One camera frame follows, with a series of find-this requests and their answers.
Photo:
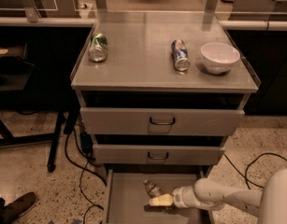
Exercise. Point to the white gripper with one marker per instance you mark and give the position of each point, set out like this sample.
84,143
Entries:
179,197

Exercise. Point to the clear plastic water bottle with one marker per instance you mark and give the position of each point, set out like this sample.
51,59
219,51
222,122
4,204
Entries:
154,190

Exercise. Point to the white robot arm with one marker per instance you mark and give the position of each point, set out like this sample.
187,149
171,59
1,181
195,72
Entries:
268,205

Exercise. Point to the grey bottom drawer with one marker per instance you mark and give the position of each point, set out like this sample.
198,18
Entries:
127,201

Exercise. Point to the grey drawer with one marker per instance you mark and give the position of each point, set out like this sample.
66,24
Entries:
158,121
127,201
169,155

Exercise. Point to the grey middle drawer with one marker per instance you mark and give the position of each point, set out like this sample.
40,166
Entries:
169,155

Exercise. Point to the grey top drawer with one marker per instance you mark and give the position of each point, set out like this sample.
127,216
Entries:
158,121

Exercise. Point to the grey drawer cabinet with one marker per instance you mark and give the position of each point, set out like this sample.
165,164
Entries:
139,73

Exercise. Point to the black power adapter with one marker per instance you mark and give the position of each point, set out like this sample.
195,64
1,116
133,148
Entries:
86,143

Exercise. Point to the white bowl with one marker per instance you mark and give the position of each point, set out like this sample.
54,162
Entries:
219,57

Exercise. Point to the blue soda can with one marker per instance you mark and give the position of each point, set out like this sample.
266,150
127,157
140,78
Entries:
180,55

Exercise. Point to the dark shoe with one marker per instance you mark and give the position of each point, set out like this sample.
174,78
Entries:
12,211

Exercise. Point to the green soda can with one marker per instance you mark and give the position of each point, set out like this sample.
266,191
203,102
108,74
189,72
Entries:
98,49

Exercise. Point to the black table frame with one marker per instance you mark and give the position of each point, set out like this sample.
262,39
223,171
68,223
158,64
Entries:
9,140

